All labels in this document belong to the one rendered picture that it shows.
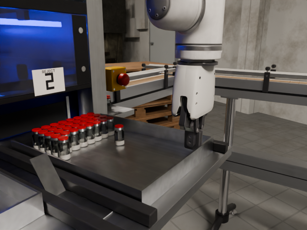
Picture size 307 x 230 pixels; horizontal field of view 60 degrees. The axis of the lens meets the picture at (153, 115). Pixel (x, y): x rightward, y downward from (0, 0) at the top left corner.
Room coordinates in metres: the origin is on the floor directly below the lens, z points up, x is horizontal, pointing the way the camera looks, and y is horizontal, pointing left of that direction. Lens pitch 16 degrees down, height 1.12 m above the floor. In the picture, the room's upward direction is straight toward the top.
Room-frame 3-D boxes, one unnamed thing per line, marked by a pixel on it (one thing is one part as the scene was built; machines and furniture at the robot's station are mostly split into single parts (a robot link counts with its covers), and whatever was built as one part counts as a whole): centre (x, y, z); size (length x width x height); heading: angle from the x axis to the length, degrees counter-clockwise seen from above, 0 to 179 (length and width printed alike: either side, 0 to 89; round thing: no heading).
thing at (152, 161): (0.53, 0.08, 0.90); 0.34 x 0.26 x 0.04; 56
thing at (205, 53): (0.50, -0.08, 1.09); 0.09 x 0.08 x 0.03; 146
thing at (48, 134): (0.59, 0.17, 0.90); 0.18 x 0.02 x 0.05; 146
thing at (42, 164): (0.35, 0.13, 0.91); 0.14 x 0.03 x 0.06; 57
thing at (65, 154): (0.50, 0.18, 0.90); 0.02 x 0.02 x 0.05
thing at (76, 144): (0.58, 0.16, 0.90); 0.18 x 0.02 x 0.05; 146
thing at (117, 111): (0.90, 0.16, 0.87); 0.14 x 0.13 x 0.02; 56
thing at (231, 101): (1.35, -0.41, 0.46); 0.09 x 0.09 x 0.77; 56
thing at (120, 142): (0.58, 0.08, 0.90); 0.02 x 0.02 x 0.04
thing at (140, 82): (1.18, 0.09, 0.92); 0.69 x 0.15 x 0.16; 146
